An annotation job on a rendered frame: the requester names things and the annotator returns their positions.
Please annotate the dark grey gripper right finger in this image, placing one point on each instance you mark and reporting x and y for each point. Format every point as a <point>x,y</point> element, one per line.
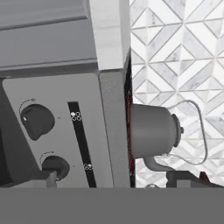
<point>183,178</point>

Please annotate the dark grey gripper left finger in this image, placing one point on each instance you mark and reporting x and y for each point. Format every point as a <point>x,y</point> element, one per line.
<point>51,179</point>

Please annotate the black stove knob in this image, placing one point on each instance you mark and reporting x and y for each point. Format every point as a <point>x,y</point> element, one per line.
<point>37,121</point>
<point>58,165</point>

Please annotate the grey stove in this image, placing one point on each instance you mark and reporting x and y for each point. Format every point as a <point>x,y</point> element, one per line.
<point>87,96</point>

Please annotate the grey cupboard front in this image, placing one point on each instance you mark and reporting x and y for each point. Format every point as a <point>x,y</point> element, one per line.
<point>46,43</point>
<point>40,11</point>

